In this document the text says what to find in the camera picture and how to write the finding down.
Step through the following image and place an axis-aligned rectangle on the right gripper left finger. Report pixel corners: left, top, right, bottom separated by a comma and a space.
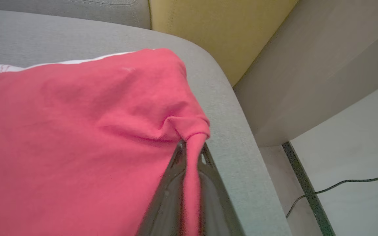
136, 140, 188, 236

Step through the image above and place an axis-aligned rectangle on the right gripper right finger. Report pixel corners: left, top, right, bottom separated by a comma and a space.
197, 144, 246, 236

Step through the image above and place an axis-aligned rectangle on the red white-striped jersey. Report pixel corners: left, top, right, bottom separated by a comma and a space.
0, 48, 211, 236

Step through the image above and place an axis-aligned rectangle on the yellow sofa cushion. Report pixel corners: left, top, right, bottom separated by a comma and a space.
149, 0, 298, 87

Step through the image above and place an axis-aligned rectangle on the thin black floor cable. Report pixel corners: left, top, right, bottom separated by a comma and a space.
285, 170, 378, 219

